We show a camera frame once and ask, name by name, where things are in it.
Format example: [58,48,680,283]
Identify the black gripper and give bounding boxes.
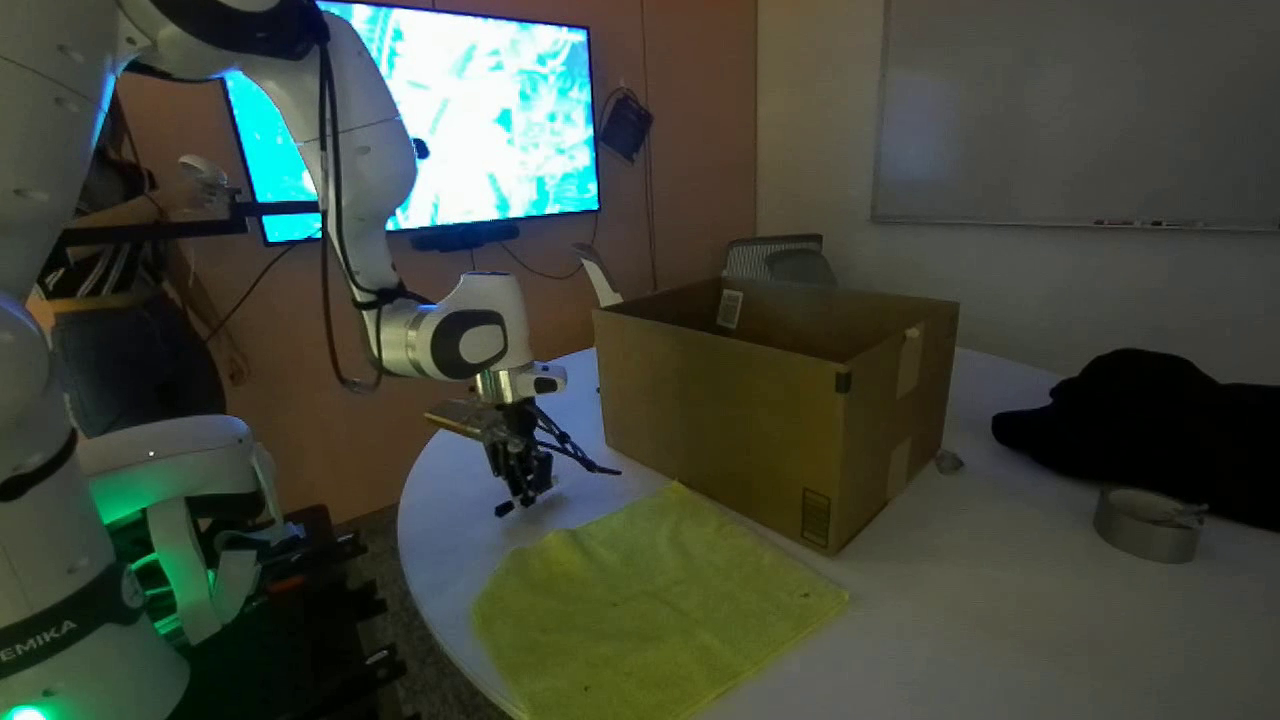
[476,392,562,522]

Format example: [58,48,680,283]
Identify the yellow microfibre towel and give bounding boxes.
[473,475,856,720]

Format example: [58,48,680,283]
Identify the open cardboard box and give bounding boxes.
[592,278,964,557]

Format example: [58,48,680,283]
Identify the grey tape roll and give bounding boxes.
[1092,485,1214,570]

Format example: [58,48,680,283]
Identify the black jacket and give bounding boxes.
[994,349,1280,537]

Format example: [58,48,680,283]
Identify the black robot mount stand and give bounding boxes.
[171,504,406,720]

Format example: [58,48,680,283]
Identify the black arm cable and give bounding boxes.
[313,34,395,392]

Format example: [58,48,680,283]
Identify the wall mounted TV screen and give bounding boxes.
[217,0,609,253]

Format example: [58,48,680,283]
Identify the black device on wall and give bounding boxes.
[602,88,657,163]

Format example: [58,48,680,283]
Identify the black camera bracket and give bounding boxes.
[58,211,252,250]

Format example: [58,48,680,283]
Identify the wall whiteboard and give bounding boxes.
[874,0,1280,237]

